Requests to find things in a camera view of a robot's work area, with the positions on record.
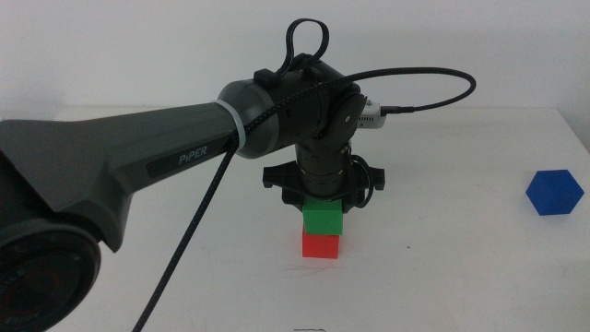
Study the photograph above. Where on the red cube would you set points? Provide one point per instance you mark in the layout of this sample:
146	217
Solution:
320	246

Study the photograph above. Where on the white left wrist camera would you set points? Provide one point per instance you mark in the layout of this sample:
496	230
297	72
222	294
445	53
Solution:
371	117

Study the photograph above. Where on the blue cube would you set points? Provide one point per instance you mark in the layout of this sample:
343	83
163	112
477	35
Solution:
553	193

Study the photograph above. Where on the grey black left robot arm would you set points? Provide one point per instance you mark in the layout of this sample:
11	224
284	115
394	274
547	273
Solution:
115	152

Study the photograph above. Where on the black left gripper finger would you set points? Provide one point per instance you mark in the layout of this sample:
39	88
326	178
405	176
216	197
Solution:
292	202
352	203

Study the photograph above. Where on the green cube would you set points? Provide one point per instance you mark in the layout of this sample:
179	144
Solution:
322	219

